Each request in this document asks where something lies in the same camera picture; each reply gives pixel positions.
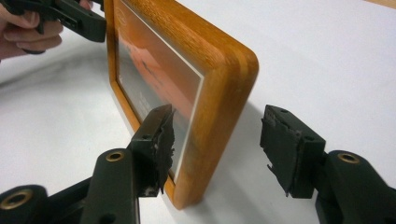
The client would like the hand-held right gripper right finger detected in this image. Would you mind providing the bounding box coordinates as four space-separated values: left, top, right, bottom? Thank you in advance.
259 104 396 224

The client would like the wooden picture frame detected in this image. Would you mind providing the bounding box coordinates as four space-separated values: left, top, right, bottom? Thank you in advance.
104 0 261 210

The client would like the white table mat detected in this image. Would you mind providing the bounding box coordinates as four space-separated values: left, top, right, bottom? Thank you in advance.
0 0 396 224

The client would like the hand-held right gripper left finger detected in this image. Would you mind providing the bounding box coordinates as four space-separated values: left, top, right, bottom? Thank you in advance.
78 104 176 224

